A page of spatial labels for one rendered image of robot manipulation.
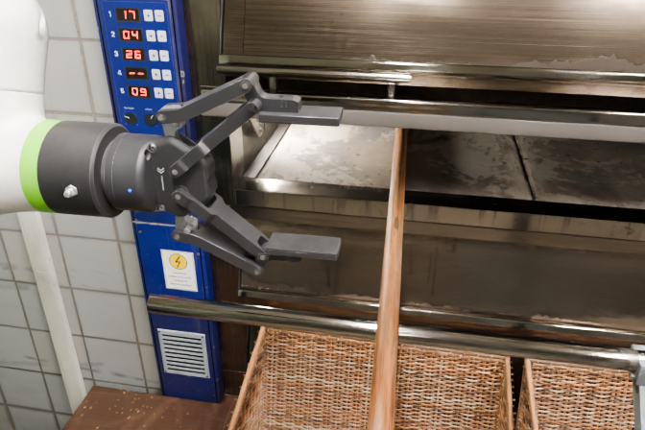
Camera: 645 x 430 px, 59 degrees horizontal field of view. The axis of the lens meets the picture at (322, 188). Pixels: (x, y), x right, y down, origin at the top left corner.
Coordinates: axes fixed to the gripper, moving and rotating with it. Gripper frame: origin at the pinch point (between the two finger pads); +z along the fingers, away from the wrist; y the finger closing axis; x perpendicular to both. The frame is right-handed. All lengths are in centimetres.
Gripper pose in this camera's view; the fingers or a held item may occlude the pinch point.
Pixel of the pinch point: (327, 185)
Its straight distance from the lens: 52.9
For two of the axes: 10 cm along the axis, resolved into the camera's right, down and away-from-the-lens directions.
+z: 9.9, 0.7, -1.4
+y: 0.0, 8.9, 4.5
